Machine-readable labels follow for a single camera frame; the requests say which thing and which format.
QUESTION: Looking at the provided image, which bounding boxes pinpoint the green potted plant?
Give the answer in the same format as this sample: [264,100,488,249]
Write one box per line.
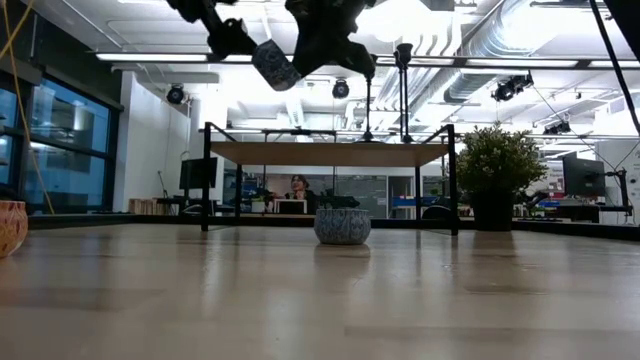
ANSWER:
[454,122,550,232]

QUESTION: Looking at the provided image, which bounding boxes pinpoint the blue patterned candle bowl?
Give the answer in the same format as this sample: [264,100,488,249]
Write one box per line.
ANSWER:
[313,208,372,246]
[250,38,303,93]

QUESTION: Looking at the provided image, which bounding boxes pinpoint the large dark-framed window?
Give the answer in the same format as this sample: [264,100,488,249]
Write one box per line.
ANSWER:
[0,74,121,214]

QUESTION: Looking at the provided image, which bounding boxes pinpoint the blue storage bin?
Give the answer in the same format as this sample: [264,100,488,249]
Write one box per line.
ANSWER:
[391,195,432,209]

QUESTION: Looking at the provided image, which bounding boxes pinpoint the wooden crates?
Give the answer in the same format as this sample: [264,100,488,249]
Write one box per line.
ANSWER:
[128,197,169,216]

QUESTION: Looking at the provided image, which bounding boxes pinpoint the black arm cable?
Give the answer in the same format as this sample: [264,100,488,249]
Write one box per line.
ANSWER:
[587,0,640,136]

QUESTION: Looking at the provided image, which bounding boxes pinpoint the person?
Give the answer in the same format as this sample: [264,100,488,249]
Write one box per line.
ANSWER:
[284,173,317,215]

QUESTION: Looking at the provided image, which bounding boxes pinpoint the yellow hanging cable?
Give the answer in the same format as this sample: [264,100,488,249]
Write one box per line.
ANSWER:
[0,0,56,215]

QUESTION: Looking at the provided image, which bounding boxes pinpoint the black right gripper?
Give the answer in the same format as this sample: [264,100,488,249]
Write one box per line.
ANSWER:
[284,0,378,80]

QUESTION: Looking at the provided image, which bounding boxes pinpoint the orange patterned candle bowl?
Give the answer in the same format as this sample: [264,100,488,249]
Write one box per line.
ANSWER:
[0,200,29,260]

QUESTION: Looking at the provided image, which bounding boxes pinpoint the black metal candlestick holder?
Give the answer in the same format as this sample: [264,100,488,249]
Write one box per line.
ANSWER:
[357,74,381,145]
[396,42,415,145]
[392,49,405,145]

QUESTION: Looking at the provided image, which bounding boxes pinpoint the dark office chair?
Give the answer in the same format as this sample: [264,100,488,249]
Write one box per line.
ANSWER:
[421,204,452,221]

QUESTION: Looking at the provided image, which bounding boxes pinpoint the wooden shelf with black legs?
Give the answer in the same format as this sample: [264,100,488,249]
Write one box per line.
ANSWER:
[199,121,460,237]

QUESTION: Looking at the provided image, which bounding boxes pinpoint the black track spotlight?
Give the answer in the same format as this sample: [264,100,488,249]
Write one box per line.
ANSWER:
[491,72,535,104]
[543,119,572,136]

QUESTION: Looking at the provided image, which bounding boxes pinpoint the black ceiling rail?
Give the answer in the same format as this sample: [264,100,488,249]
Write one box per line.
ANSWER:
[529,0,594,11]

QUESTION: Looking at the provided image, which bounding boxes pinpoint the long ceiling light bar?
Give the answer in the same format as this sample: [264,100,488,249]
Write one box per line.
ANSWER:
[94,51,640,71]

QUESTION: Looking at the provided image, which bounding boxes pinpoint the silver ventilation duct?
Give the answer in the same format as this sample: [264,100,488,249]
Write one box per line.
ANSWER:
[442,0,539,104]

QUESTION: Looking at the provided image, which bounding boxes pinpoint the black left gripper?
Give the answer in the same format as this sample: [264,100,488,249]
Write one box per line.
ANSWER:
[166,0,260,60]

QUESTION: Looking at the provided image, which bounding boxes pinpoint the black computer monitor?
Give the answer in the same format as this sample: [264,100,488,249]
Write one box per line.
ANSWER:
[561,151,607,199]
[178,156,220,191]

